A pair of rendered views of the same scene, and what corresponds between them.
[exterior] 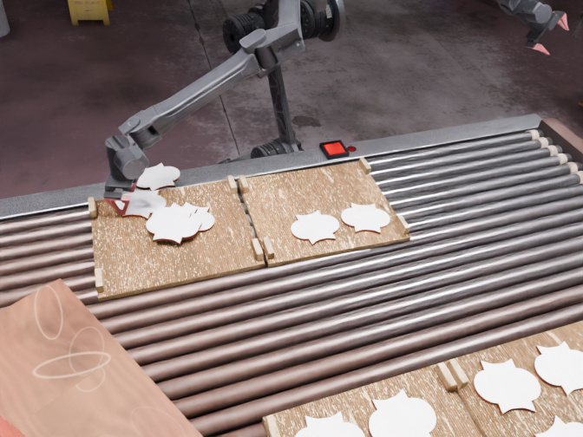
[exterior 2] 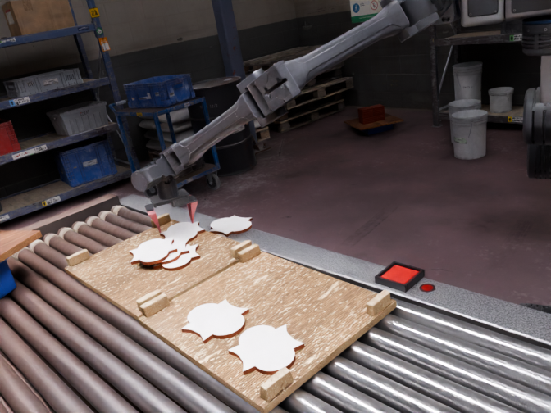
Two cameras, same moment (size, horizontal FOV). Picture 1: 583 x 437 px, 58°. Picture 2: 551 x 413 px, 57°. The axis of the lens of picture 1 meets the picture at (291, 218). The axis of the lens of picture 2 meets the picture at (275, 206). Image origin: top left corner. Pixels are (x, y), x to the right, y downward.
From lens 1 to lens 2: 138 cm
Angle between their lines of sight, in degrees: 63
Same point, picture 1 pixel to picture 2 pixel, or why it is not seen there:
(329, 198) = (284, 308)
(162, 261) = (116, 270)
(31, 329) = not seen: outside the picture
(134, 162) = (138, 174)
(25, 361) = not seen: outside the picture
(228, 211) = (205, 266)
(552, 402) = not seen: outside the picture
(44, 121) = (423, 224)
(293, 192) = (270, 284)
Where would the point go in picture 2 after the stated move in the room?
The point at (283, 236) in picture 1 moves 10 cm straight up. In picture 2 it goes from (188, 308) to (176, 268)
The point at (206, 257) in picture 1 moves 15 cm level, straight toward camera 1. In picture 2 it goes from (131, 285) to (68, 312)
